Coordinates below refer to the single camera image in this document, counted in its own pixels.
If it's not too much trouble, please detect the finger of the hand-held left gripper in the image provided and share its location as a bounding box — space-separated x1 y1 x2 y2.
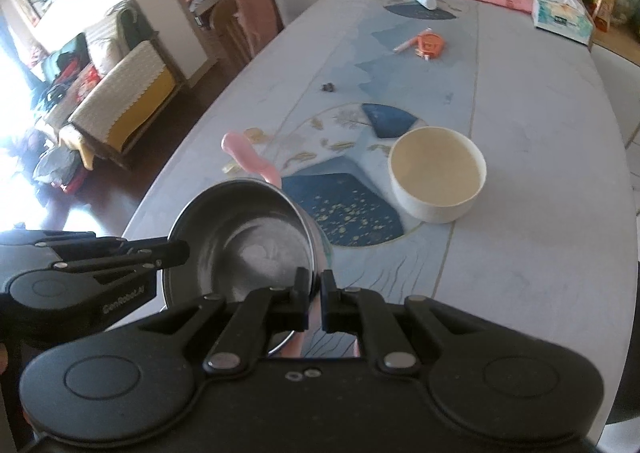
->
52 238 192 280
0 229 128 259

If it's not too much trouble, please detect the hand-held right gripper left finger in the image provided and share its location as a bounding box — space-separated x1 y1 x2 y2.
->
137 268 310 377

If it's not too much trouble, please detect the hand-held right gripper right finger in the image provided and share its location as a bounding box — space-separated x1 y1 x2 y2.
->
320 270 502 377

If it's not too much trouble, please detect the metal pot with pink handle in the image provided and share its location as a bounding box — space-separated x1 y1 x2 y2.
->
162 132 333 356

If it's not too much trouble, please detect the cream bowl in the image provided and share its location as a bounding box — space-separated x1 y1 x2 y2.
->
388 127 487 224

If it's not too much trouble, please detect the pile of bags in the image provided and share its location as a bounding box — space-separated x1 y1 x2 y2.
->
30 128 97 194

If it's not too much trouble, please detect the sofa with cream cover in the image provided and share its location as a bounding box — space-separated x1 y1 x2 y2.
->
57 40 180 170

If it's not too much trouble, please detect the sofa with green cushion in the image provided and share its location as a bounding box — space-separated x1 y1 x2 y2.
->
84 0 157 80

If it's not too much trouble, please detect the wooden chair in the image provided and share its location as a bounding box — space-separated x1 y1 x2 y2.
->
209 0 286 71

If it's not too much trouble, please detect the blue patterned table mat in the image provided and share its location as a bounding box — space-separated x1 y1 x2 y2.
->
220 0 482 306

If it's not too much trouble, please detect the orange correction tape dispenser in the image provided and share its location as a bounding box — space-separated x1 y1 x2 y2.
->
414 29 447 62

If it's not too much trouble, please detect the tissue box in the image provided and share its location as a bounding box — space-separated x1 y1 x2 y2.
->
531 0 596 46

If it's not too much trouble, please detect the orange bottle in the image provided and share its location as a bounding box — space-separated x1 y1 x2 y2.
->
592 0 617 32

